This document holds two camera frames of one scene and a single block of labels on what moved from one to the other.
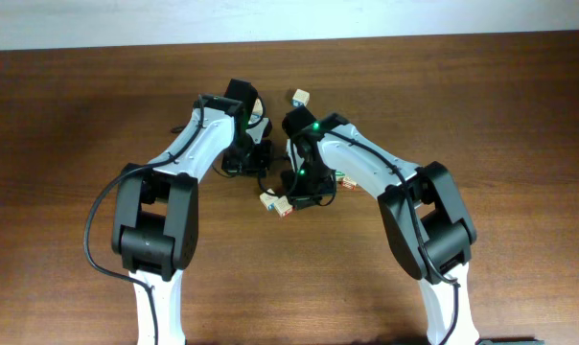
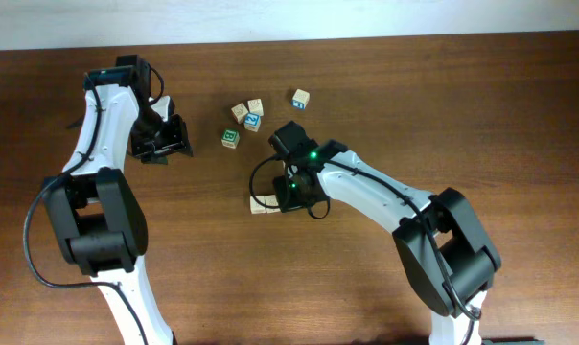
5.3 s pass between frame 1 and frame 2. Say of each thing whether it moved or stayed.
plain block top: stayed
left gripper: moved
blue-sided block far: stayed
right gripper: stayed
